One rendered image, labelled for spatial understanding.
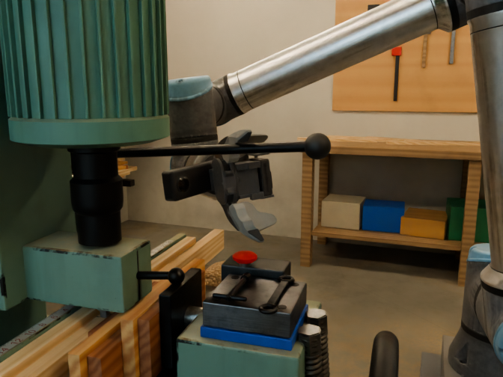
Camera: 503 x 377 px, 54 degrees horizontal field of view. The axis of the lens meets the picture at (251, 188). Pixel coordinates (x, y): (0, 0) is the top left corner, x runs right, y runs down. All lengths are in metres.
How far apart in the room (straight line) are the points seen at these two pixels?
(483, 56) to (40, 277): 0.72
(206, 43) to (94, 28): 3.70
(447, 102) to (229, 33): 1.75
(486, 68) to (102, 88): 0.61
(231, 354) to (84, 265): 0.20
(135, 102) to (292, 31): 3.47
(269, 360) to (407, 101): 3.35
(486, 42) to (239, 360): 0.62
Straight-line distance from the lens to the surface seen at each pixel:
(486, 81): 0.89
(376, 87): 3.80
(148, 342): 0.58
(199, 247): 0.89
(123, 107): 0.53
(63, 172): 0.70
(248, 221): 0.70
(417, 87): 3.78
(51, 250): 0.63
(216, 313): 0.53
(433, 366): 1.36
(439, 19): 1.02
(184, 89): 0.91
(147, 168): 4.56
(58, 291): 0.64
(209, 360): 0.55
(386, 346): 0.56
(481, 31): 0.89
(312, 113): 3.91
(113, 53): 0.52
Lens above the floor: 1.22
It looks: 12 degrees down
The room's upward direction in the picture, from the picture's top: straight up
